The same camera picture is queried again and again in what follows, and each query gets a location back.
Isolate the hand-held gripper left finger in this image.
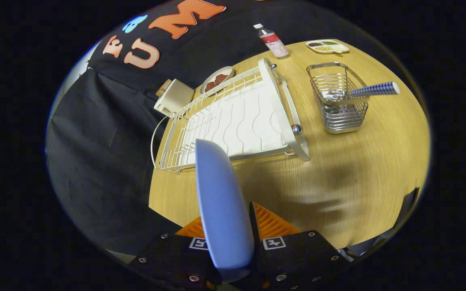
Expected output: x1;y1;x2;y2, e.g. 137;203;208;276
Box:
129;216;222;291

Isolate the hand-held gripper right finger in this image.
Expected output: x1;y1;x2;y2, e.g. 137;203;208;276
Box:
249;201;350;291

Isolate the blue plate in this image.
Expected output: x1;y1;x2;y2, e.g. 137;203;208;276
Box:
195;139;255;283

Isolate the white wire dish rack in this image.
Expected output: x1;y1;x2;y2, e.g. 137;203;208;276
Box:
151;58;310;174

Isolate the metal wire basket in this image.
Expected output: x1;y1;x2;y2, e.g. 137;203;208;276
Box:
307;62;369;135

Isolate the blue checkered handle spoon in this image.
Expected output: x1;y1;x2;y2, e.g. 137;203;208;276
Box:
321;81;400;101

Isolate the beige plate with meat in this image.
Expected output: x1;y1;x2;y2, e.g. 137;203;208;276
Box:
199;66;235;95

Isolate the white divided snack dish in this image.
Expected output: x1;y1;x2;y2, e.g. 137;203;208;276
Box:
306;39;350;54

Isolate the white toaster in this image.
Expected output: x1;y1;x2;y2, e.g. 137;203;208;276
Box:
154;79;195;116

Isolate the brown toast slice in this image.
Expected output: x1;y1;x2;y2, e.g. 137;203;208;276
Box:
156;80;172;97

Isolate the clear plastic water bottle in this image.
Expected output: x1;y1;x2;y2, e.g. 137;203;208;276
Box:
253;23;290;59

